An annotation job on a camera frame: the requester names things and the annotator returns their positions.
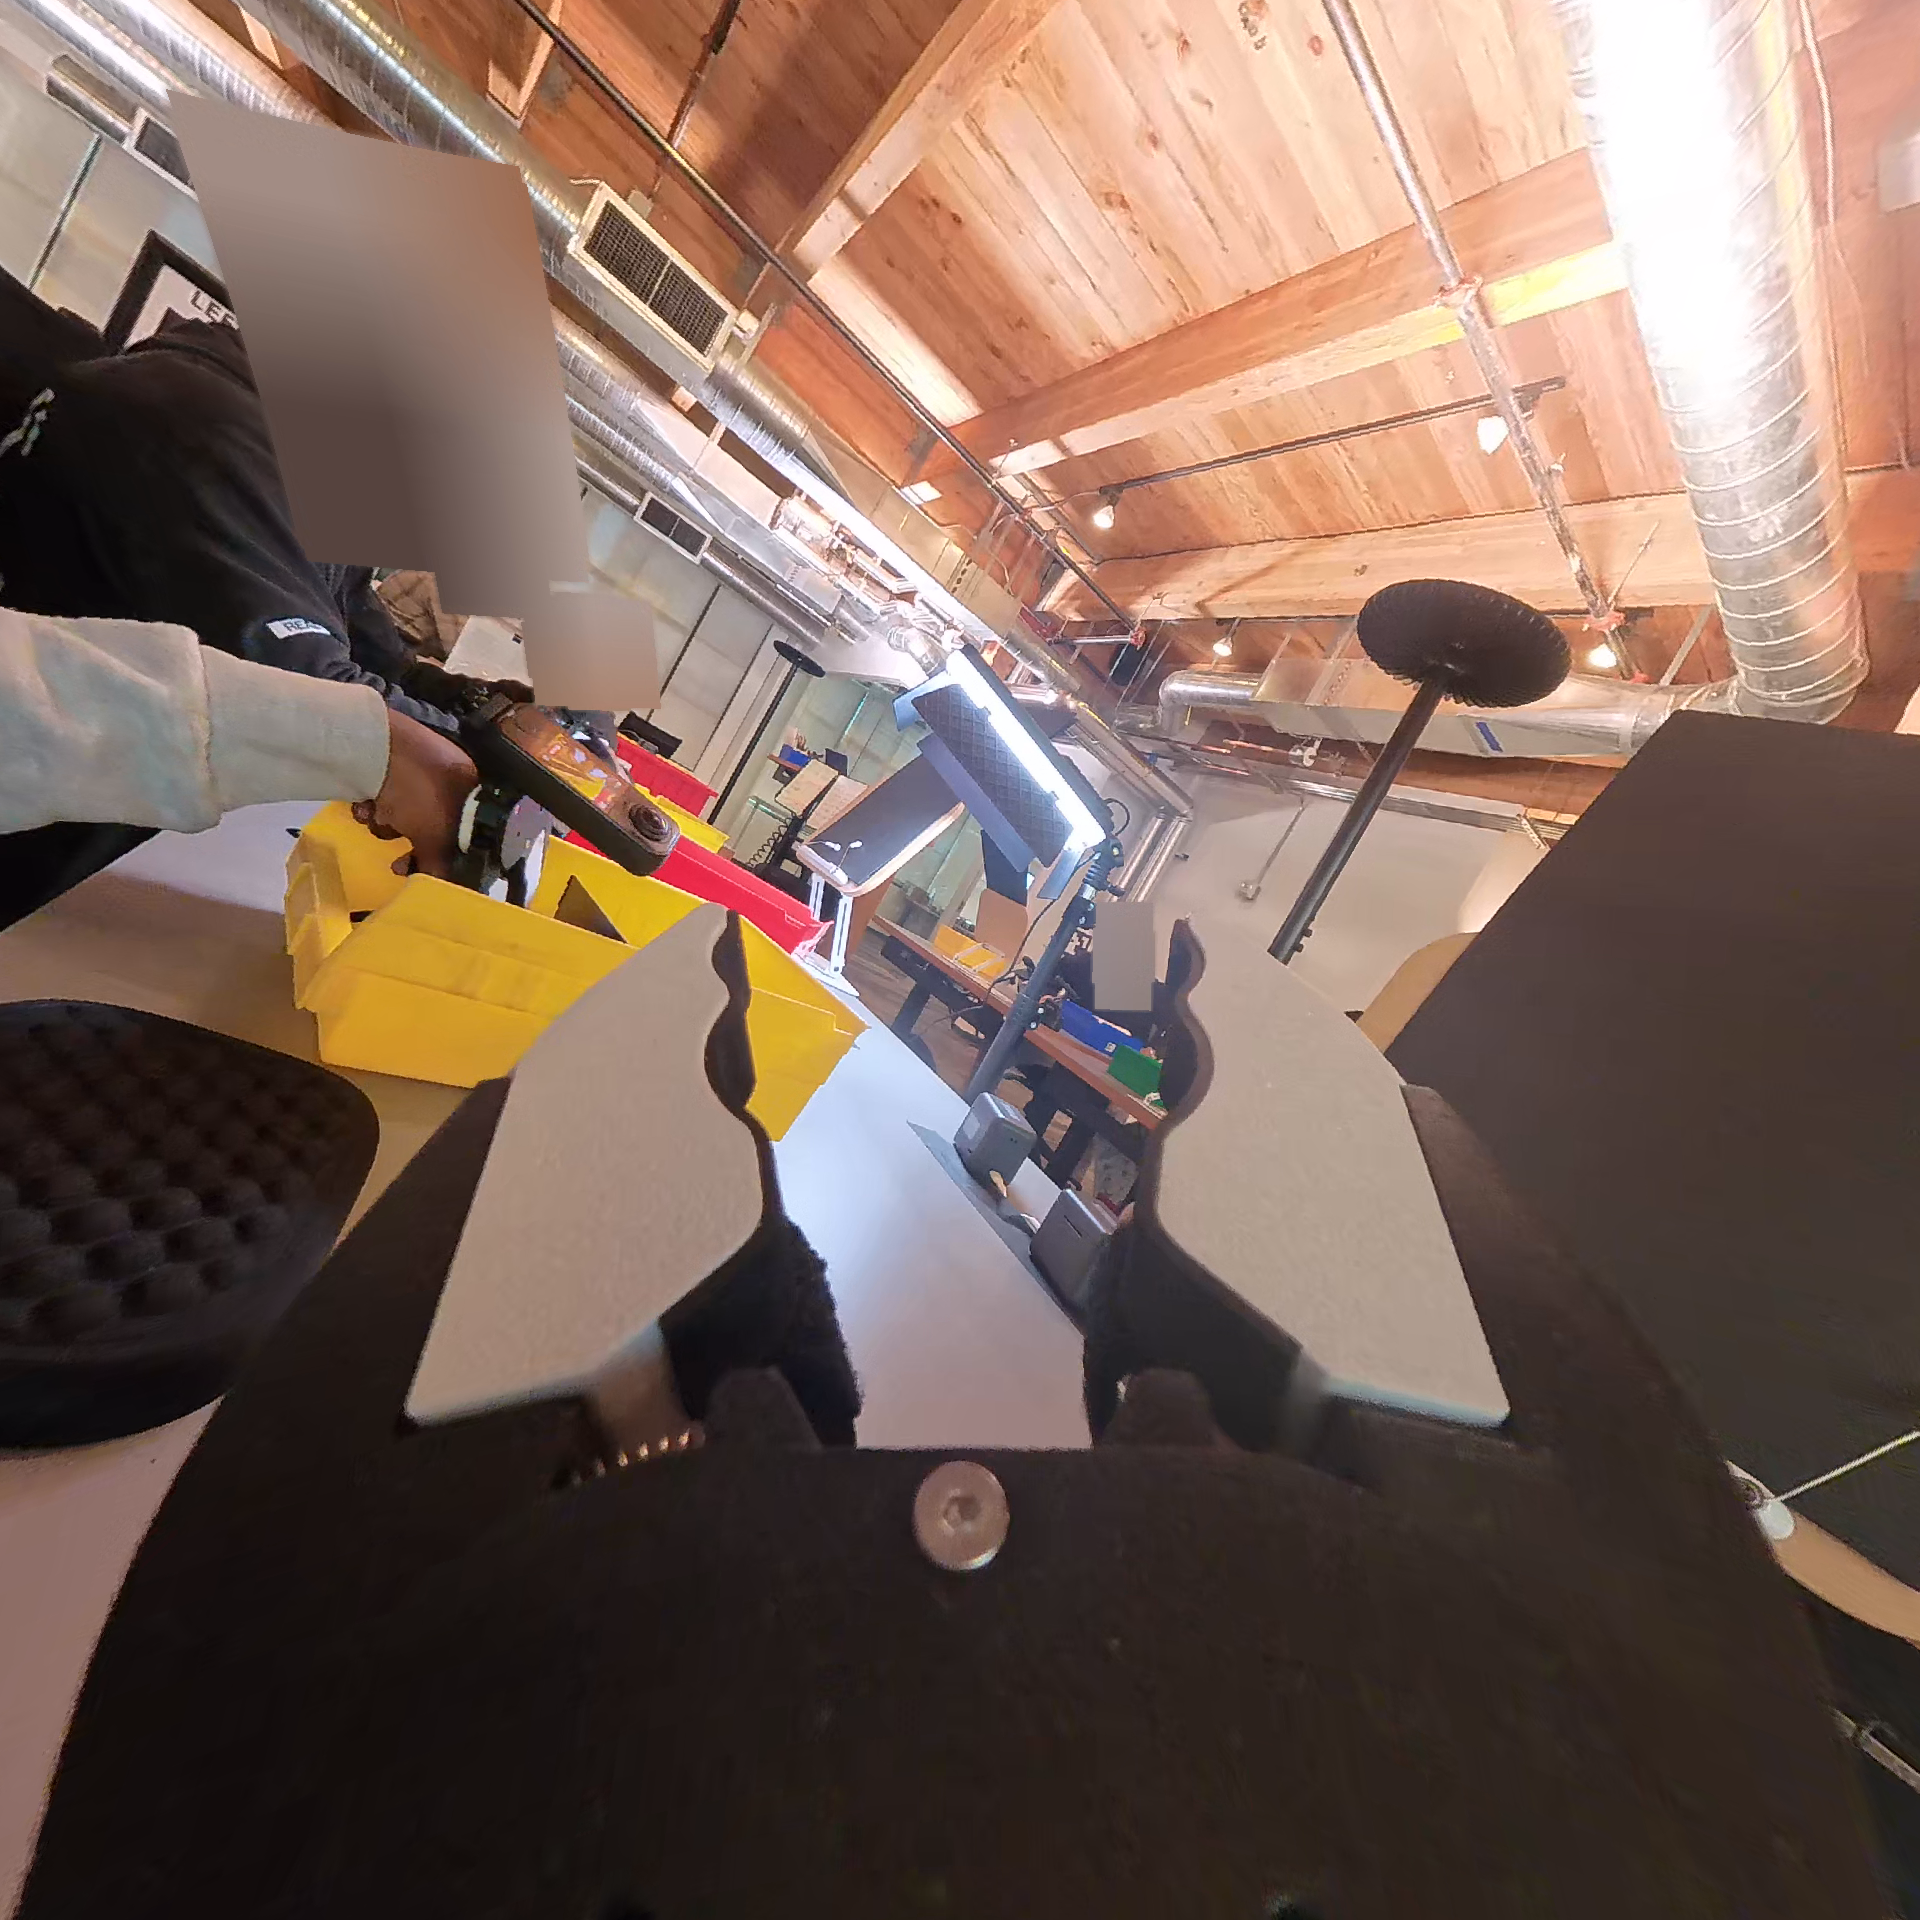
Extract person's left forearm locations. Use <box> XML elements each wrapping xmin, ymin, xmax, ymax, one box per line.
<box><xmin>0</xmin><ymin>603</ymin><xmax>395</xmax><ymax>837</ymax></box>

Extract black framed marker sign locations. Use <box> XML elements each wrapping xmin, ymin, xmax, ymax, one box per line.
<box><xmin>107</xmin><ymin>228</ymin><xmax>230</xmax><ymax>359</ymax></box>

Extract black foam wrist pad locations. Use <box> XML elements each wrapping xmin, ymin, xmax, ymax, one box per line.
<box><xmin>0</xmin><ymin>1000</ymin><xmax>382</xmax><ymax>1451</ymax></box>

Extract red plastic bin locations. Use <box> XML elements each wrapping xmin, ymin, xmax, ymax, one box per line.
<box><xmin>660</xmin><ymin>833</ymin><xmax>830</xmax><ymax>959</ymax></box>
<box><xmin>613</xmin><ymin>731</ymin><xmax>722</xmax><ymax>819</ymax></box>

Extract overhead desk lamp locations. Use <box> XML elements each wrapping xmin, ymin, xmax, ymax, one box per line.
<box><xmin>891</xmin><ymin>642</ymin><xmax>1119</xmax><ymax>905</ymax></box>

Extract black round-top light stand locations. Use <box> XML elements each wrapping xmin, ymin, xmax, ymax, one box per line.
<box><xmin>709</xmin><ymin>640</ymin><xmax>830</xmax><ymax>831</ymax></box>
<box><xmin>1267</xmin><ymin>576</ymin><xmax>1574</xmax><ymax>965</ymax></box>

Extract black panel with wooden edge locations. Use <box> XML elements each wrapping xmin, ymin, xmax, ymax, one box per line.
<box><xmin>1357</xmin><ymin>708</ymin><xmax>1920</xmax><ymax>1653</ymax></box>
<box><xmin>791</xmin><ymin>762</ymin><xmax>970</xmax><ymax>911</ymax></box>

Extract grey power adapter blocks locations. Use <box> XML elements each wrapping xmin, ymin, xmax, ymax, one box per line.
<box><xmin>907</xmin><ymin>1119</ymin><xmax>1103</xmax><ymax>1329</ymax></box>

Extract silver air duct with vent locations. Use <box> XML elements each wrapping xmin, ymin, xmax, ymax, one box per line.
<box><xmin>45</xmin><ymin>0</ymin><xmax>933</xmax><ymax>513</ymax></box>

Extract wooden office desk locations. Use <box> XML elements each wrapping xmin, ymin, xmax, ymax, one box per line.
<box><xmin>874</xmin><ymin>915</ymin><xmax>1174</xmax><ymax>1129</ymax></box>

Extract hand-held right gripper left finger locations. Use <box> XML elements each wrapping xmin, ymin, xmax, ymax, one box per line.
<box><xmin>405</xmin><ymin>903</ymin><xmax>784</xmax><ymax>1426</ymax></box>

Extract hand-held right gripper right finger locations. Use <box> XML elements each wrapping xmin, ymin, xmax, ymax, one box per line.
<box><xmin>1132</xmin><ymin>915</ymin><xmax>1514</xmax><ymax>1426</ymax></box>

